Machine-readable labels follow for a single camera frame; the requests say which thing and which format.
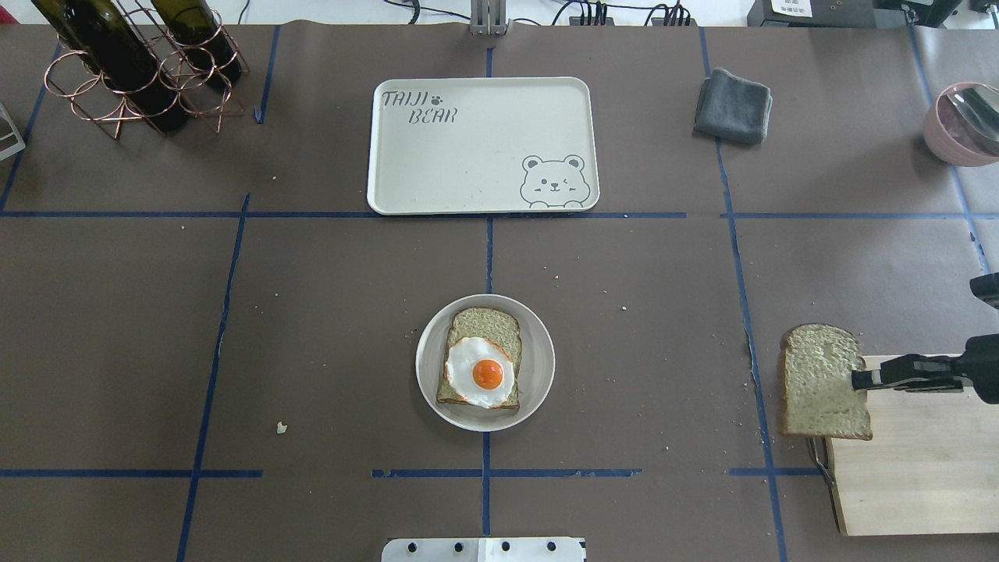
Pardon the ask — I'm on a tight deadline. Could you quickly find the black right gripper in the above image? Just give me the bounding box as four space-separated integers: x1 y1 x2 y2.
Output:
851 334 998 405

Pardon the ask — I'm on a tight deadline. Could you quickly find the bread slice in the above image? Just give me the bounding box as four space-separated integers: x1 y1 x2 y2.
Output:
778 323 873 441
436 307 522 411

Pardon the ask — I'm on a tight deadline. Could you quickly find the cream bear serving tray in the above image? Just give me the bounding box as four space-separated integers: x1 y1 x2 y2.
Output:
367 76 602 215

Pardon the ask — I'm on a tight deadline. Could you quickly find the wooden cutting board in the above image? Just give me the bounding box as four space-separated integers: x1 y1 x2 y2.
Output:
824 388 998 536

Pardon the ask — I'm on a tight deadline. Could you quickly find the pink bowl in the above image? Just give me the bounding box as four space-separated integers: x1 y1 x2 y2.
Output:
923 82 997 167

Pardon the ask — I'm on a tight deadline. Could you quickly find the metal scoop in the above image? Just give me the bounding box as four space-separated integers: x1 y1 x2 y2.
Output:
946 84 998 156

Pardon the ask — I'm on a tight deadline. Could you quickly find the folded grey cloth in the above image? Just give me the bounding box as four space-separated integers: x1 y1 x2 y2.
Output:
693 67 772 145

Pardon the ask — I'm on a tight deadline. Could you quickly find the white round plate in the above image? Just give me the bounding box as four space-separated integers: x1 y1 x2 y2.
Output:
415 294 556 432

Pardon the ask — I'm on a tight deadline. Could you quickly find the bread slice on plate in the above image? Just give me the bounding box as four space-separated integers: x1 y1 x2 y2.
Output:
436 307 522 411

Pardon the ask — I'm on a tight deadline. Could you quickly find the fried egg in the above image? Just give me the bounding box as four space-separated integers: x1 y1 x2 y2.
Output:
440 336 515 409

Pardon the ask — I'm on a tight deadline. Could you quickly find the green wine bottle back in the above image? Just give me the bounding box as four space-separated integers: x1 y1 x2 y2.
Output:
152 1 243 91

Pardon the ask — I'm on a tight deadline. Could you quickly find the green wine bottle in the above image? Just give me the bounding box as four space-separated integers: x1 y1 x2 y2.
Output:
32 1 189 133
152 1 243 91

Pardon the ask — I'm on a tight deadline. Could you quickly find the green wine bottle middle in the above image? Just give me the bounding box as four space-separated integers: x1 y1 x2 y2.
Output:
32 1 189 133

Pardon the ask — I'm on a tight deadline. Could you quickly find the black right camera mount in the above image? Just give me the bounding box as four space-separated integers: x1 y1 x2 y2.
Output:
969 272 999 310

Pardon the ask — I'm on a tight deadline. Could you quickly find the aluminium frame post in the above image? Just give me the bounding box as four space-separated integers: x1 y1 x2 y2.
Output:
470 0 510 36

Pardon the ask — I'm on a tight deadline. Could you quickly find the copper wire bottle rack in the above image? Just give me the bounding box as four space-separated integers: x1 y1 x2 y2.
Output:
35 1 247 140

